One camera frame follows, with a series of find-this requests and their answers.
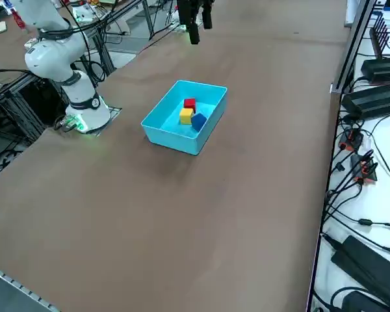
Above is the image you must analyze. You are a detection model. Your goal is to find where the yellow block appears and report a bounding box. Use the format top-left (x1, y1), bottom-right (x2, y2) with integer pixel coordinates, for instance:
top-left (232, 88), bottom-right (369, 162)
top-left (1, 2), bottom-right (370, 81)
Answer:
top-left (179, 108), bottom-right (194, 125)

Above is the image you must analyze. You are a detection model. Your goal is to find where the blue block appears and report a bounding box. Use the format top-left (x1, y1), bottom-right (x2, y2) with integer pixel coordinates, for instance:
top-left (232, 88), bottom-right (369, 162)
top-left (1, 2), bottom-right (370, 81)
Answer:
top-left (190, 113), bottom-right (207, 133)

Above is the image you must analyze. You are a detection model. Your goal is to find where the cyan plastic box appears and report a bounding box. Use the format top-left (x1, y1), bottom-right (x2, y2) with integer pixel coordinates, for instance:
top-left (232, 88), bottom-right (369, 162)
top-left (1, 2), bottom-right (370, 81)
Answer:
top-left (140, 80), bottom-right (229, 156)

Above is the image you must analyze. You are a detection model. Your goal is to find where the black tripod stand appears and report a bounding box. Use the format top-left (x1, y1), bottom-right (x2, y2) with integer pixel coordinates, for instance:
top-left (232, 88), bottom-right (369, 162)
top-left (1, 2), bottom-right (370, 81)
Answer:
top-left (142, 0), bottom-right (179, 42)

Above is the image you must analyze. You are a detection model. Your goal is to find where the white machine with red button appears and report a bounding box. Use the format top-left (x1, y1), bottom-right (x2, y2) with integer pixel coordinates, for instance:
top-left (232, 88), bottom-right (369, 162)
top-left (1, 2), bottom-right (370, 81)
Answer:
top-left (71, 0), bottom-right (98, 23)

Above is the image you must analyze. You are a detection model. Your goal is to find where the small printed packet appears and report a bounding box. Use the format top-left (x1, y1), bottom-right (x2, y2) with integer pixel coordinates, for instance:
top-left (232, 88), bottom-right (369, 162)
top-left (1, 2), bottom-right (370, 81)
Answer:
top-left (23, 36), bottom-right (42, 50)

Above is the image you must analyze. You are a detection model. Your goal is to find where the red bottle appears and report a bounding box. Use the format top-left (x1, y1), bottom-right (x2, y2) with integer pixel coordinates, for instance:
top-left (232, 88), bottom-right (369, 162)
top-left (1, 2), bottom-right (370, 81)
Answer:
top-left (11, 8), bottom-right (27, 32)

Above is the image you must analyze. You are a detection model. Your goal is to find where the dark slotted rack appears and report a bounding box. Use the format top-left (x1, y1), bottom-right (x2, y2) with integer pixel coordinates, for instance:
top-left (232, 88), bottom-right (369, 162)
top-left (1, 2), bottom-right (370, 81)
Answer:
top-left (369, 12), bottom-right (390, 60)

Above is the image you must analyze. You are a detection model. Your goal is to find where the black power adapter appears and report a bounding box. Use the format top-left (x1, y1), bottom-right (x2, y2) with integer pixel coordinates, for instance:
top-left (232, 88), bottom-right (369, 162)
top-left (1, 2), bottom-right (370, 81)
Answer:
top-left (341, 81), bottom-right (390, 120)
top-left (341, 290), bottom-right (389, 312)
top-left (330, 235), bottom-right (390, 311)
top-left (360, 57), bottom-right (390, 85)

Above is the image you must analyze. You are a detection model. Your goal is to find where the orange black plug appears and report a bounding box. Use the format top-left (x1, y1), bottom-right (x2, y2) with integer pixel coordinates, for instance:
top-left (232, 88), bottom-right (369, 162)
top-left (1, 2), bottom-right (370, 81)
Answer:
top-left (339, 128), bottom-right (365, 153)
top-left (350, 153), bottom-right (378, 186)

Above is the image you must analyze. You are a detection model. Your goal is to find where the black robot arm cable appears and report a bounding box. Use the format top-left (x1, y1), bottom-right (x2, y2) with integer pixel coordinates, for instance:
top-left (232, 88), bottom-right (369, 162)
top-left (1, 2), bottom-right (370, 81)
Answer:
top-left (35, 0), bottom-right (144, 43)

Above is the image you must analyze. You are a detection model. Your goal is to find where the aluminium profile post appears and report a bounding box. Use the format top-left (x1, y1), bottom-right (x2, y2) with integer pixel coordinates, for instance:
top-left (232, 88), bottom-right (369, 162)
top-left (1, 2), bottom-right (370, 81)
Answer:
top-left (330, 0), bottom-right (378, 95)

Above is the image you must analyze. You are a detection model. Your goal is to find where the black aluminium frame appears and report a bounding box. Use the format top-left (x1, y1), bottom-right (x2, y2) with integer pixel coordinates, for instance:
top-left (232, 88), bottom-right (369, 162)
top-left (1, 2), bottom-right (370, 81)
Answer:
top-left (0, 68), bottom-right (69, 149)

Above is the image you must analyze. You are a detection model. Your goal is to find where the black cable with ferrite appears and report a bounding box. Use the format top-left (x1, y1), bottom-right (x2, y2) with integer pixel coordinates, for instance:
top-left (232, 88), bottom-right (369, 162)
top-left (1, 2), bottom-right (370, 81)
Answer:
top-left (323, 201), bottom-right (390, 228)

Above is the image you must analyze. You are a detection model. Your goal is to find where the silver table edge rail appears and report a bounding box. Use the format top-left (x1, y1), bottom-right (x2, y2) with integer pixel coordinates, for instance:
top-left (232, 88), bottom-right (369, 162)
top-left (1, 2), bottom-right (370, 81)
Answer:
top-left (0, 262), bottom-right (60, 312)

